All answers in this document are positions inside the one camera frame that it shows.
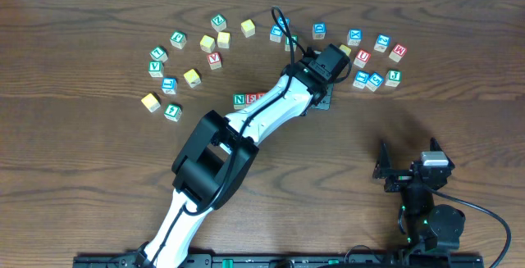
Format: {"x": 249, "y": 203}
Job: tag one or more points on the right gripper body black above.
{"x": 404, "y": 176}

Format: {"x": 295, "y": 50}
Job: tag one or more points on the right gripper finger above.
{"x": 383, "y": 167}
{"x": 435, "y": 146}

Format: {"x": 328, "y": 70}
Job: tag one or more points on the red u block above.
{"x": 362, "y": 57}
{"x": 261, "y": 95}

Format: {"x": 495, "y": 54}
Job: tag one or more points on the red E block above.
{"x": 250, "y": 98}

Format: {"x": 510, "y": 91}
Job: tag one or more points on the green N block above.
{"x": 239, "y": 101}

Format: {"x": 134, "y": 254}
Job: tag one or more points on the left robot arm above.
{"x": 216, "y": 157}

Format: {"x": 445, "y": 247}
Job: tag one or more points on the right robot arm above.
{"x": 432, "y": 231}

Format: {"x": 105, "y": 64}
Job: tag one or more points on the yellow block right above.
{"x": 345, "y": 49}

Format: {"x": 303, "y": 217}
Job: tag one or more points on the green B block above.
{"x": 290, "y": 44}

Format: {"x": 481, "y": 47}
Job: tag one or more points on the blue D block right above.
{"x": 319, "y": 31}

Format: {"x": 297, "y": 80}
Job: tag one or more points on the blue d block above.
{"x": 319, "y": 31}
{"x": 283, "y": 23}

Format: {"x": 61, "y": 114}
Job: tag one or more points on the blue T block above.
{"x": 361, "y": 79}

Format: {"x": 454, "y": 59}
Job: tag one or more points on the blue X block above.
{"x": 354, "y": 37}

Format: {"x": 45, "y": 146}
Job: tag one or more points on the blue block beside B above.
{"x": 276, "y": 34}

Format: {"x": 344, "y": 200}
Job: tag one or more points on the blue S block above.
{"x": 374, "y": 82}

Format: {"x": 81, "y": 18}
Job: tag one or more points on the blue D block upper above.
{"x": 283, "y": 23}

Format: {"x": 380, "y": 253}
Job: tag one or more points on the blue Z block right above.
{"x": 382, "y": 43}

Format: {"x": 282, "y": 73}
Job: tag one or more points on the green J block right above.
{"x": 393, "y": 78}

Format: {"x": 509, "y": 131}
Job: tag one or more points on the green j block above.
{"x": 178, "y": 40}
{"x": 393, "y": 78}

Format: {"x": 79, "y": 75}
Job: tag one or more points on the yellow block top centre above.
{"x": 248, "y": 28}

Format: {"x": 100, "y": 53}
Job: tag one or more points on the red M block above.
{"x": 397, "y": 52}

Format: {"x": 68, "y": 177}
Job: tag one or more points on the yellow block beside Z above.
{"x": 224, "y": 40}

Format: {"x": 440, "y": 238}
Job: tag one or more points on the red A block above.
{"x": 214, "y": 60}

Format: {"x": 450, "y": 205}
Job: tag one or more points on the green Z block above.
{"x": 218, "y": 22}

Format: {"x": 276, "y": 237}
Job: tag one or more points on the yellow block left of centre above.
{"x": 207, "y": 44}

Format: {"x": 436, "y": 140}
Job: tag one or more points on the yellow block near P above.
{"x": 192, "y": 78}

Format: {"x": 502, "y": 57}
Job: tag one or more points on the green J block left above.
{"x": 178, "y": 40}

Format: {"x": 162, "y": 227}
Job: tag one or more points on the green 4 block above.
{"x": 173, "y": 112}

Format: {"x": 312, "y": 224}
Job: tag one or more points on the green L block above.
{"x": 159, "y": 53}

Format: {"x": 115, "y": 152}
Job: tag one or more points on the green V block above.
{"x": 155, "y": 69}

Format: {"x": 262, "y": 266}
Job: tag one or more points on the yellow block far left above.
{"x": 151, "y": 102}

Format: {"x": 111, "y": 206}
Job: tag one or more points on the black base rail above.
{"x": 231, "y": 261}

